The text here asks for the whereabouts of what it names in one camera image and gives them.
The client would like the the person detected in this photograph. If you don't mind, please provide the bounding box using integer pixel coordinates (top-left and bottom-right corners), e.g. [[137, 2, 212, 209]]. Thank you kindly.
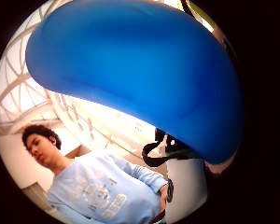
[[21, 124, 175, 224]]

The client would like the black wristwatch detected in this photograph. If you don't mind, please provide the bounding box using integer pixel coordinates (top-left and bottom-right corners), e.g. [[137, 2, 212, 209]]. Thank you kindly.
[[165, 179, 175, 203]]

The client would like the blue plastic bowl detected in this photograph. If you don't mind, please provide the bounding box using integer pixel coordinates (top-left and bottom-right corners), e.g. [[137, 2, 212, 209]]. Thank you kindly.
[[25, 0, 245, 165]]

